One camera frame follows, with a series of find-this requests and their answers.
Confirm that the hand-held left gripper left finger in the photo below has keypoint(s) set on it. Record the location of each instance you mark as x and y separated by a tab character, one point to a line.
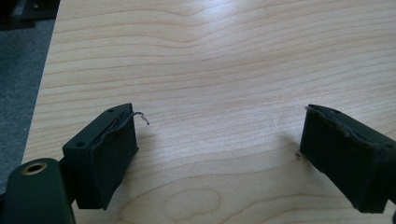
99	161

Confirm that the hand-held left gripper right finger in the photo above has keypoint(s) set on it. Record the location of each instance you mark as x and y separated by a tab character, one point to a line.
348	155

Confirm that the dark stand base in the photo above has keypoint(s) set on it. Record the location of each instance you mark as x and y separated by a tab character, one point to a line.
26	12

